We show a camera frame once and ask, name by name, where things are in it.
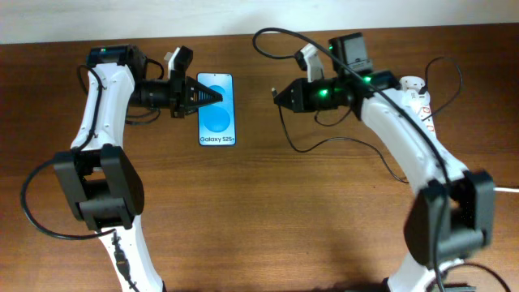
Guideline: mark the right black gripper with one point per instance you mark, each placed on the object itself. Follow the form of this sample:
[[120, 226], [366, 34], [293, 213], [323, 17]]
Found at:
[[298, 95]]

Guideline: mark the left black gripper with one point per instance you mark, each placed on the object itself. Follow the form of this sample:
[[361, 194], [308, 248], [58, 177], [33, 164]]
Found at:
[[179, 83]]

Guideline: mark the blue screen smartphone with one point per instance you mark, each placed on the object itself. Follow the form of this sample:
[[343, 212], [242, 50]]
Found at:
[[217, 121]]

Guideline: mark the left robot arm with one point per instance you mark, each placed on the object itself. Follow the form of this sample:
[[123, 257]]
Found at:
[[101, 185]]

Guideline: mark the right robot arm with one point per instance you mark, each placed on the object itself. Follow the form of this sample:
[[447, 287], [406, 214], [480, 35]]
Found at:
[[452, 216]]

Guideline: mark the white USB charger plug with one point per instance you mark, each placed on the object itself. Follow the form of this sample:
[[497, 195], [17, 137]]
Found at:
[[414, 98]]

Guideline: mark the white power strip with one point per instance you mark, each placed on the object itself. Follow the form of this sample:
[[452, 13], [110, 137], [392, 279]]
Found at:
[[424, 113]]

